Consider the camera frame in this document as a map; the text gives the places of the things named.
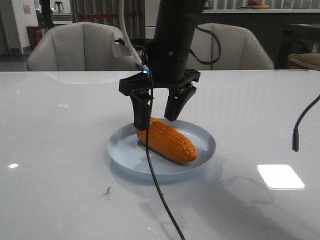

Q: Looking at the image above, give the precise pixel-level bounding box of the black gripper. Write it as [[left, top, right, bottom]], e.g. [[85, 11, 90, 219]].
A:
[[119, 39, 200, 131]]

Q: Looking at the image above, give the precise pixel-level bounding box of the orange toy corn cob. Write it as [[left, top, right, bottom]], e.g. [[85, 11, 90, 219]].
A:
[[135, 117, 197, 164]]

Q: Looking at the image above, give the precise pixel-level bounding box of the light blue round plate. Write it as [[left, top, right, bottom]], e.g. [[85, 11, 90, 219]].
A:
[[107, 118, 216, 182]]

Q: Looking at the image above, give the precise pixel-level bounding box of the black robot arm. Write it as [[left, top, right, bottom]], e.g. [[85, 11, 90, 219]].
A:
[[119, 0, 205, 131]]

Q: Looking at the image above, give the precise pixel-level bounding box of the right beige upholstered chair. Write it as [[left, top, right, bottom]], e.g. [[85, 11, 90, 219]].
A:
[[186, 23, 274, 71]]

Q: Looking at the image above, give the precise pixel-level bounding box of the beige upholstered chair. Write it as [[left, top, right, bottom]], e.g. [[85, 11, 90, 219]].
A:
[[26, 21, 136, 72], [186, 23, 274, 71]]

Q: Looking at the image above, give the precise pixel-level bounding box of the red barrier belt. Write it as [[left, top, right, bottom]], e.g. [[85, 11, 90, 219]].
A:
[[80, 12, 138, 19]]

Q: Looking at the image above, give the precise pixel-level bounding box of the white cabinet column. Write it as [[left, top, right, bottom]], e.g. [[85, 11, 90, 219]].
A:
[[144, 0, 161, 39]]

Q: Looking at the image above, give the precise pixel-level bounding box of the left beige upholstered chair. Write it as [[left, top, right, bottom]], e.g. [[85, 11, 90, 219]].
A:
[[26, 21, 136, 72]]

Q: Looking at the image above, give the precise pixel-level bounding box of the dark counter with white top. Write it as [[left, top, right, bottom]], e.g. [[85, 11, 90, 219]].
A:
[[198, 9, 320, 64]]

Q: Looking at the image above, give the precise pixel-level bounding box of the fruit bowl on counter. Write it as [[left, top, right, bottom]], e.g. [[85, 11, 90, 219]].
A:
[[247, 0, 270, 10]]

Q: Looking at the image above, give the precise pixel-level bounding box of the person in background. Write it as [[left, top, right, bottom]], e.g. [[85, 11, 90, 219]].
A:
[[39, 0, 54, 29]]

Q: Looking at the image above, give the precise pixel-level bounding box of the red trash bin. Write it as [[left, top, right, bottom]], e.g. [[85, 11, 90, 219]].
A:
[[26, 25, 43, 50]]

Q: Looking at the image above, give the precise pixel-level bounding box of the dark side table at right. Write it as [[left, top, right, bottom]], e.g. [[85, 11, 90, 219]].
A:
[[275, 23, 320, 69]]

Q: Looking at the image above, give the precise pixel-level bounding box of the brown cushion at right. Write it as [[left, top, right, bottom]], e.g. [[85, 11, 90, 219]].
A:
[[288, 53, 320, 71]]

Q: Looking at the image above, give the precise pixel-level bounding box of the black hanging cable front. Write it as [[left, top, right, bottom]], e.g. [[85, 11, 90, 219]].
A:
[[143, 49, 186, 240]]

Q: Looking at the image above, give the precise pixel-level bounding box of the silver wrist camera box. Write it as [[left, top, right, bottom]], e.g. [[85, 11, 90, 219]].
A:
[[111, 38, 132, 58]]

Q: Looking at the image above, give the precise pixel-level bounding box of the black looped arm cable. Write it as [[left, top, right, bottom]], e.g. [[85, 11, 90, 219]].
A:
[[189, 24, 222, 65]]

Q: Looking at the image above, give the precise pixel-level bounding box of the white braided cable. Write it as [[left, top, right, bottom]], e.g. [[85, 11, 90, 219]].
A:
[[118, 0, 149, 71]]

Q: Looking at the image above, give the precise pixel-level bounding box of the black cable at right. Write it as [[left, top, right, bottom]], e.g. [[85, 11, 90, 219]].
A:
[[292, 94, 320, 152]]

